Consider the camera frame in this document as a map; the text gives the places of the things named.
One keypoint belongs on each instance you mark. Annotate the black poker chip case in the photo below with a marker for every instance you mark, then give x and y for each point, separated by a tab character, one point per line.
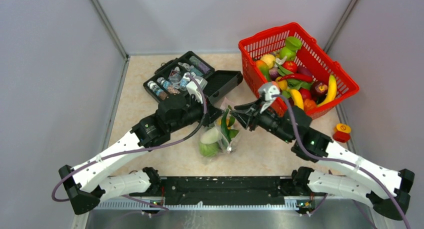
172	78

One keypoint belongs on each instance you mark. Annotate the red tomato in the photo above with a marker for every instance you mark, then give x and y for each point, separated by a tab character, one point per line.
290	66

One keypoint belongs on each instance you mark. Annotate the orange pumpkin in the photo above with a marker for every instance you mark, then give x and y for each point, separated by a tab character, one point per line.
309	104

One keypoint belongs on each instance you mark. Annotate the light green pepper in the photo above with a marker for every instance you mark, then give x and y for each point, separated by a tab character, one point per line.
289	51

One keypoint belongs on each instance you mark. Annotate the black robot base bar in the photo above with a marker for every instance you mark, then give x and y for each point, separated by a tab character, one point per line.
224	190

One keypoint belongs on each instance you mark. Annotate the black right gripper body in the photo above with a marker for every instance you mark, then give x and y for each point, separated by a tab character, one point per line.
269	121

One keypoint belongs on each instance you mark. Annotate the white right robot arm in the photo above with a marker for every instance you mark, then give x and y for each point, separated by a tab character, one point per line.
384	190

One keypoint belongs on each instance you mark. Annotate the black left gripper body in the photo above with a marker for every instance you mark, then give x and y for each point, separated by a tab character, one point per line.
194	112

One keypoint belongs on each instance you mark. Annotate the clear zip top bag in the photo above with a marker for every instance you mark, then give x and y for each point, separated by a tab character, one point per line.
225	150

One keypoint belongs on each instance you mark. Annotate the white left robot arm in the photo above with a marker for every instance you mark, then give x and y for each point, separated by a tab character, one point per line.
90	183

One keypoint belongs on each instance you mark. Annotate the yellow lemon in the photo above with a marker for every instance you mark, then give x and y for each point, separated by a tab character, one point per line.
269	59

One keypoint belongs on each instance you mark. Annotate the orange mango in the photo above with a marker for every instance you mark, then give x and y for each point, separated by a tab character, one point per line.
264	69

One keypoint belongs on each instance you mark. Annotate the red chili pepper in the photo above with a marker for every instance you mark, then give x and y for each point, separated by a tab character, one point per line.
297	76

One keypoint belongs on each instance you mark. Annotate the yellow banana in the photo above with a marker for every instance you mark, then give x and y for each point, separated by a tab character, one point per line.
331	92

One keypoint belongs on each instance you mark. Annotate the white radish with leaves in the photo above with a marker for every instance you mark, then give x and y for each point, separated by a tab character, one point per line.
213	133

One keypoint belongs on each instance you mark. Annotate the red apple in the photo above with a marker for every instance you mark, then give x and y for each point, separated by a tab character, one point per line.
318	89

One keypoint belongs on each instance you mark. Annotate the red yellow emergency button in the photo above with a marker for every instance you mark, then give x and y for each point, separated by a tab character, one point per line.
341	133

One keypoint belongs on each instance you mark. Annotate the green cucumber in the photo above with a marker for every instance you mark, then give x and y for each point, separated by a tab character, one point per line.
224	126

